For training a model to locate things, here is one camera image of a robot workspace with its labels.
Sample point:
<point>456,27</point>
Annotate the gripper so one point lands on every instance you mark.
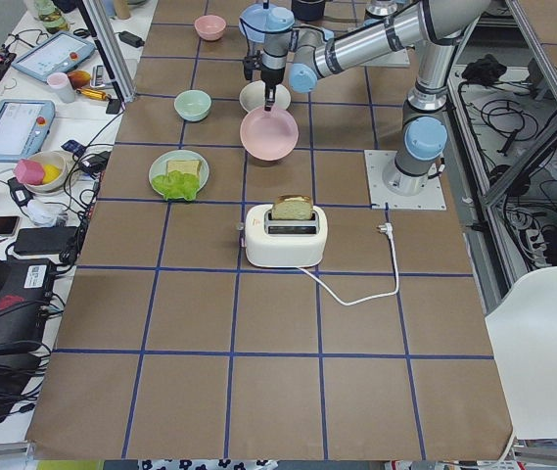
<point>271,78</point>

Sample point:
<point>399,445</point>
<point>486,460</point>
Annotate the pink plate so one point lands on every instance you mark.
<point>269,136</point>

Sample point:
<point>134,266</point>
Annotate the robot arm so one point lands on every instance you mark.
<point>303,53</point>

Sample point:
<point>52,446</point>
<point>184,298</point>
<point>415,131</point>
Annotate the beige plate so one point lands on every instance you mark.
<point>252,96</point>

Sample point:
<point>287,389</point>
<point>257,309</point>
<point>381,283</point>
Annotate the green bowl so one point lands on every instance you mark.
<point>193,105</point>

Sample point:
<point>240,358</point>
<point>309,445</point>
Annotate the pink bowl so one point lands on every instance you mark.
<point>210,27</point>

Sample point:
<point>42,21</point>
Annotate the dark blue pot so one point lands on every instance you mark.
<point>308,10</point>

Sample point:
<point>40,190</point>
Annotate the toast slice on plate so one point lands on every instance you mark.
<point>192,167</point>

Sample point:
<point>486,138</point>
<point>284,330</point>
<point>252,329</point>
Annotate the bread slice in toaster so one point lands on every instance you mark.
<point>292,207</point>

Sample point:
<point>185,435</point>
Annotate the green plate with food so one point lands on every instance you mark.
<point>158,167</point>

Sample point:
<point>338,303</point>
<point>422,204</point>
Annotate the lettuce leaf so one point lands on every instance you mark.
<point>175,185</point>

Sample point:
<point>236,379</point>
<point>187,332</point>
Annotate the white toaster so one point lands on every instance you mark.
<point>277,243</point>

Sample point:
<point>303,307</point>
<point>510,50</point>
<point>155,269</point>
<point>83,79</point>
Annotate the orange metal cylinder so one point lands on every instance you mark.
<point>93,94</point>

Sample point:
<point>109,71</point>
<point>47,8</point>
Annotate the pink cup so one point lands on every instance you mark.
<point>60,84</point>

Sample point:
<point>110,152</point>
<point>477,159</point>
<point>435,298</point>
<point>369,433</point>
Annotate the teach pendant far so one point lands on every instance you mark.
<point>62,52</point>

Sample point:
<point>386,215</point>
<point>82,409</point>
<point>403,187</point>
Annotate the teach pendant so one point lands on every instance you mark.
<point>62,52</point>
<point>24,126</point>

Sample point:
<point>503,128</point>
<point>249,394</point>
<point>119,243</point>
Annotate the bowl with toy fruit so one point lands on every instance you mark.
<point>44,173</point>

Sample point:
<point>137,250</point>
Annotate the teach pendant near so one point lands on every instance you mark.
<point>24,126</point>

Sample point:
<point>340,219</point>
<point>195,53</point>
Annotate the white chair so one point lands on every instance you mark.
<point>523,335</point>

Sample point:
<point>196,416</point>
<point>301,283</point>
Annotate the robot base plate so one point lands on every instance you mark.
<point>391,189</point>

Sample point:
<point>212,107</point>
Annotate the aluminium frame post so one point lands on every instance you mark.
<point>99,26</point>

